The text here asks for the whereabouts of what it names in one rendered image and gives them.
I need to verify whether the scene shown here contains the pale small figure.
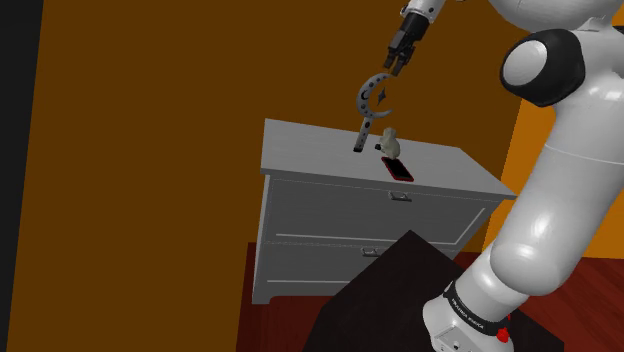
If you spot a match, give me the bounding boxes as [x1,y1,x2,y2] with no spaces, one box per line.
[374,127,402,160]

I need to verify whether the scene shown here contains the grey chest of drawers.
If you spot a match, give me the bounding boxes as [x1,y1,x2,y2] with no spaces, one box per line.
[251,117,518,305]

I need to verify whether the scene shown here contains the red phone with black screen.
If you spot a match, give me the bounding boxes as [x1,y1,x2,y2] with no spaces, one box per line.
[380,156,416,184]

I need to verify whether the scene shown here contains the dark robot stand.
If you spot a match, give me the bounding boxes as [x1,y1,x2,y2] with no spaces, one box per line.
[301,229,566,352]

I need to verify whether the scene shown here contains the grey crescent moon ornament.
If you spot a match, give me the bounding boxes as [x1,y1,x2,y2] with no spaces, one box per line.
[352,72,397,154]

